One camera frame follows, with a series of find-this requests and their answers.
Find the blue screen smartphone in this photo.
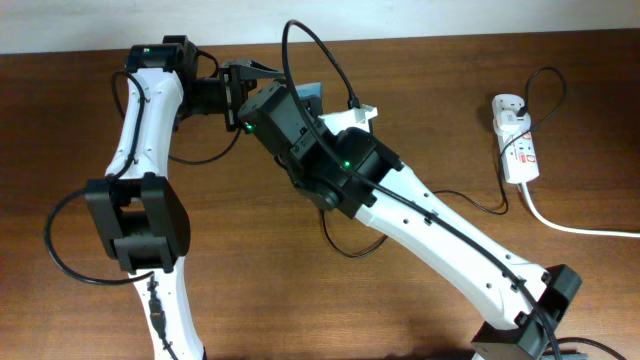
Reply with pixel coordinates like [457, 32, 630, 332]
[295, 82, 323, 106]

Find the black phone charger cable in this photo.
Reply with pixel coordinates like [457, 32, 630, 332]
[319, 66, 568, 260]

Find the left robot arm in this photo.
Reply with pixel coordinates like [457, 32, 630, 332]
[85, 35, 282, 359]

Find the white charger adapter plug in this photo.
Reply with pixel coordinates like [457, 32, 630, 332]
[494, 110, 531, 136]

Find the white power strip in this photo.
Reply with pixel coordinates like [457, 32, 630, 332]
[491, 94, 539, 184]

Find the white power strip cord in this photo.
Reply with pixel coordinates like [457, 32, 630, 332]
[517, 181, 640, 239]

